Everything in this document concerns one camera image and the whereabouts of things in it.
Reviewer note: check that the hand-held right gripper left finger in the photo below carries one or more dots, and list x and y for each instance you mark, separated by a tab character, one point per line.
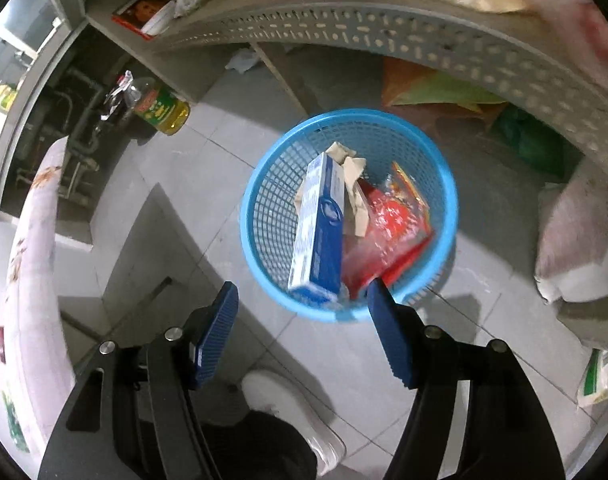
216	335

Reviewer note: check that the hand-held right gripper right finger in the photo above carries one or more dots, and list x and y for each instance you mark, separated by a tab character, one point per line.
391	330

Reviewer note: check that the clear red plastic wrapper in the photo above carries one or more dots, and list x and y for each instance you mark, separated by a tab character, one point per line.
389	220

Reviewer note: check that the white printed cardboard box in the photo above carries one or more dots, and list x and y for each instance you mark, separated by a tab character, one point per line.
319	240

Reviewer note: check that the beige paper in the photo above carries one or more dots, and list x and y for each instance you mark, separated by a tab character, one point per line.
356	200

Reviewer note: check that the red yellow snack packet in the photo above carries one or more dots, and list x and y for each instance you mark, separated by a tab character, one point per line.
409	185

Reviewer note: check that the blue plastic basket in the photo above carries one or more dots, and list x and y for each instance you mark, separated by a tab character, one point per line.
274	200

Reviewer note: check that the white shoe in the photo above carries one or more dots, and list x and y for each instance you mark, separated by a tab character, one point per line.
284	400

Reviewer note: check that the person's black trouser leg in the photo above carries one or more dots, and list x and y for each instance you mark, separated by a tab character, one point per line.
264	445

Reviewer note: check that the floral tablecloth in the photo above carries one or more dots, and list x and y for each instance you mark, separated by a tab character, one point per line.
33	285

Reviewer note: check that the white woven sack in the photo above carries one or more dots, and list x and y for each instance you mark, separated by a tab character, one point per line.
574	240

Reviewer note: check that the white green packet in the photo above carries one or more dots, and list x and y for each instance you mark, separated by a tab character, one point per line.
596	380

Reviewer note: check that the green plastic bag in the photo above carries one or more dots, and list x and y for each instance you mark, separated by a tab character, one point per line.
529	140

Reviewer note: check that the grey drain pipe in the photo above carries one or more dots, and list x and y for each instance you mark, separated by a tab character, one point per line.
78	145

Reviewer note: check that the cooking oil bottle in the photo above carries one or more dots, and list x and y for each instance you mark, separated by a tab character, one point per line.
158	107

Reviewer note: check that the orange green sack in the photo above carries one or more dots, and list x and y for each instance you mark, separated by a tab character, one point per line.
434	90

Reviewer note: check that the white tissue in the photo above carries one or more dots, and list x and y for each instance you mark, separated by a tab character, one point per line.
241	60

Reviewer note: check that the grey perforated shelf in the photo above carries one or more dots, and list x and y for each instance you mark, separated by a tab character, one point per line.
384	20

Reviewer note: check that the green yellow packets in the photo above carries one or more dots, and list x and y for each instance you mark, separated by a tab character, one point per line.
3	97

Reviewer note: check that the red book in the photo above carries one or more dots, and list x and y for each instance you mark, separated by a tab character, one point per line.
138	12

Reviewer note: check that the pink white plastic bag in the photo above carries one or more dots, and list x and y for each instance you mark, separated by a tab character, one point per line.
574	5

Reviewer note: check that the grey metal cabinet frame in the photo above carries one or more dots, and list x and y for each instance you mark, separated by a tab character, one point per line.
13	125

